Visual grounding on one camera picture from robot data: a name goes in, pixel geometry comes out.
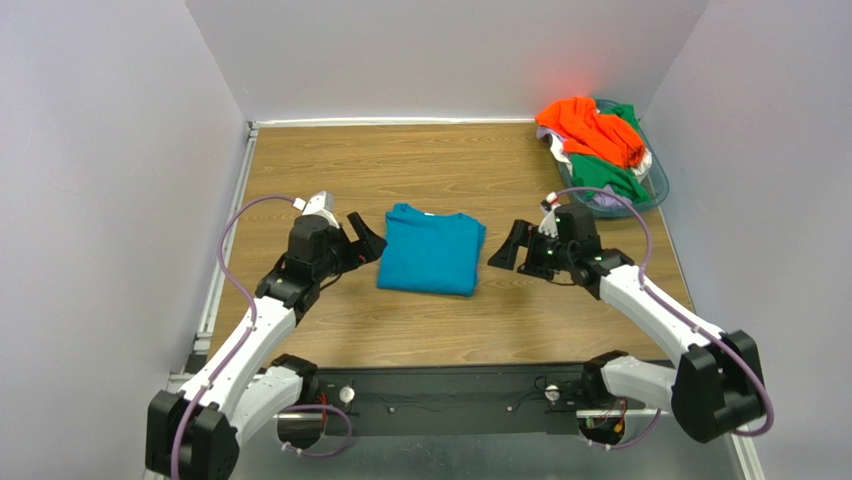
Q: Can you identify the aluminium frame rail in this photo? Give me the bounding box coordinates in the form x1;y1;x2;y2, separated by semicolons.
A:
142;372;767;480

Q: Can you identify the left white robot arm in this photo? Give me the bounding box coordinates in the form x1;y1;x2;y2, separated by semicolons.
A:
144;213;387;479

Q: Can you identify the orange t shirt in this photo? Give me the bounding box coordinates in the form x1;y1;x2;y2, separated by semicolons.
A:
535;97;646;169

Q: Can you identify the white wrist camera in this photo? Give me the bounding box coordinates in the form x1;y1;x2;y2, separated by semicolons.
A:
291;191;340;229
538;192;560;238

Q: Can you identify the green t shirt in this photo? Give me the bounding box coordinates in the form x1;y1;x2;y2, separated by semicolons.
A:
570;103;652;204

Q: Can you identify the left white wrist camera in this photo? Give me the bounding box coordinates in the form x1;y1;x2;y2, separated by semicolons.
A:
291;191;340;229

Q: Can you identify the lavender t shirt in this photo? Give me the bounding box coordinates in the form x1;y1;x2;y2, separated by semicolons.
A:
588;185;633;210

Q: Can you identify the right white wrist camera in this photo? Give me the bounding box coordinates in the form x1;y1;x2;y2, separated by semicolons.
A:
538;192;560;238

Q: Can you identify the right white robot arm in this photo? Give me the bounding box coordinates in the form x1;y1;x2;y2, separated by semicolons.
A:
488;203;774;443

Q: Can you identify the blue t shirt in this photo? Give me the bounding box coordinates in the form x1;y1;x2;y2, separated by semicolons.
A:
377;203;486;297

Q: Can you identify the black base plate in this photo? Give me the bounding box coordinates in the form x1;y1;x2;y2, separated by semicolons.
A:
279;362;647;437

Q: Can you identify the teal plastic laundry basket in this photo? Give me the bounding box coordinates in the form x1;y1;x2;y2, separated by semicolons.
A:
570;99;670;218

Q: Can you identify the white t shirt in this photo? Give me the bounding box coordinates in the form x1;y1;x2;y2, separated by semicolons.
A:
536;126;654;181

